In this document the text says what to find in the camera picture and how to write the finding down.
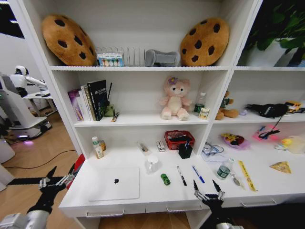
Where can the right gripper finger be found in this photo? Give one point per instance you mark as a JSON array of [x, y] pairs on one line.
[[199, 193], [220, 193]]

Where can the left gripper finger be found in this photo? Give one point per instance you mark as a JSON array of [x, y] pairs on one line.
[[45, 182], [64, 180]]

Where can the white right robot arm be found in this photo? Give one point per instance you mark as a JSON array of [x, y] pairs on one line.
[[228, 226]]

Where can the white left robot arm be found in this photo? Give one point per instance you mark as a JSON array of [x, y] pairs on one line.
[[21, 220]]

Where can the blue pen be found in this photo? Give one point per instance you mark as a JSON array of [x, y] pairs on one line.
[[198, 174]]

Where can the red object beside shelf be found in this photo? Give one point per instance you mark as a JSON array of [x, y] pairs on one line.
[[79, 163]]

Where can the water bottle green label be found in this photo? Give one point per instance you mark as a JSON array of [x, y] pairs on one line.
[[224, 170]]

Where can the black white marker pen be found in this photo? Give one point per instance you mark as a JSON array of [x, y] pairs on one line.
[[181, 176]]

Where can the yellow ruler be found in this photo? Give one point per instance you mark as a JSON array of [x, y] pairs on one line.
[[246, 175]]

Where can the green toy car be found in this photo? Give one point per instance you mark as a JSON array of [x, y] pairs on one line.
[[165, 179]]

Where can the black pen holder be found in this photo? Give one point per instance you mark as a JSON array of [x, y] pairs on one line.
[[185, 152]]

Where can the beige drink bottle green cap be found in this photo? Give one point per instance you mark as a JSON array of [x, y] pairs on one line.
[[98, 150]]

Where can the white floor box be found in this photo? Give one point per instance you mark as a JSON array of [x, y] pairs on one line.
[[6, 151]]

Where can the white laptop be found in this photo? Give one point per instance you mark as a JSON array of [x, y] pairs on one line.
[[114, 188]]

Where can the small amber bottle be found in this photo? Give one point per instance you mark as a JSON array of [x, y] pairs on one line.
[[103, 145]]

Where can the white mug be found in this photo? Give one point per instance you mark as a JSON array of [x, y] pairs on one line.
[[152, 163]]

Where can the colourful plush pouch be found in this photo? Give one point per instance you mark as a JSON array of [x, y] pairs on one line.
[[236, 140]]

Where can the red plastic basket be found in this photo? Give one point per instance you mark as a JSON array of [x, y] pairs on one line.
[[172, 142]]

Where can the small white box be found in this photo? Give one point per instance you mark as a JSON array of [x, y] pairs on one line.
[[161, 146]]

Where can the yellow triangular card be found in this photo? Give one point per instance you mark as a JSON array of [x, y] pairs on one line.
[[282, 167]]

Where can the clear packaged tool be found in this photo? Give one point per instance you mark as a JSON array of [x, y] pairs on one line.
[[143, 148]]

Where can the white wheeled machine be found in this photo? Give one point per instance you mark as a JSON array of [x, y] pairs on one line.
[[16, 112]]

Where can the purple book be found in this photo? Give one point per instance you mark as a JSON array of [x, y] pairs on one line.
[[75, 105]]

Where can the pink toy tray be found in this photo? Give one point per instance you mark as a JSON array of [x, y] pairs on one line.
[[267, 133]]

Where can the white book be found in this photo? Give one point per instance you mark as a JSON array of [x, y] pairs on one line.
[[84, 105]]

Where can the small yellow white can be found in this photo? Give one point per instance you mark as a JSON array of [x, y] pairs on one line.
[[204, 113]]

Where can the small brown pen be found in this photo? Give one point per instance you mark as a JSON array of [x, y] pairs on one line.
[[114, 117]]

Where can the beige spine book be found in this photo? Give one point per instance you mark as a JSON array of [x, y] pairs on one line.
[[89, 102]]

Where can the green reed diffuser bottle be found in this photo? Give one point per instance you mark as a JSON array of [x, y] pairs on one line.
[[109, 111]]

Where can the brown teddy bear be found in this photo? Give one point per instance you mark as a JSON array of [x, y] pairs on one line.
[[226, 111]]

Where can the small purple toy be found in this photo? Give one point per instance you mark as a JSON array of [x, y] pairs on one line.
[[243, 112]]

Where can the white standing desk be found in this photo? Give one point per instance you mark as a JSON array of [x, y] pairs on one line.
[[38, 96]]

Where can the yellow duck toy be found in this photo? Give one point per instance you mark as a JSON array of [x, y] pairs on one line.
[[291, 144]]

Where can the clear bottle with white cap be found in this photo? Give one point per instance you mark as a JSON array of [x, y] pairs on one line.
[[199, 105]]

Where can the black book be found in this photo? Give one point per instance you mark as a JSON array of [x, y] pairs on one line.
[[98, 97]]

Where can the pink plush cat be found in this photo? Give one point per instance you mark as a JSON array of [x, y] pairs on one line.
[[175, 100]]

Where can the black bag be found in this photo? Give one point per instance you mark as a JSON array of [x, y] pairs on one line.
[[269, 110]]

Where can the white humanoid robot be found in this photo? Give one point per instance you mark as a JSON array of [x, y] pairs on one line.
[[21, 80]]

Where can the yellow toy truck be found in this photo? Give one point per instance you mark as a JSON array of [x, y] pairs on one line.
[[293, 106]]

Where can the colourful printed card box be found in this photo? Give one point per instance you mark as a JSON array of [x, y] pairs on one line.
[[110, 60]]

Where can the white shelf desk unit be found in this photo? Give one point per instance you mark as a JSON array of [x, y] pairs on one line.
[[133, 68]]

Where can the brown cookie plush pillow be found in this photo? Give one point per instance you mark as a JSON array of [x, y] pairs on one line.
[[68, 40], [205, 43]]

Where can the white plant pot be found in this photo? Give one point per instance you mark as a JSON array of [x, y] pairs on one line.
[[264, 56]]

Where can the green leafy plant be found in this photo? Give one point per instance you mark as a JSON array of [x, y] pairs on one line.
[[283, 21]]

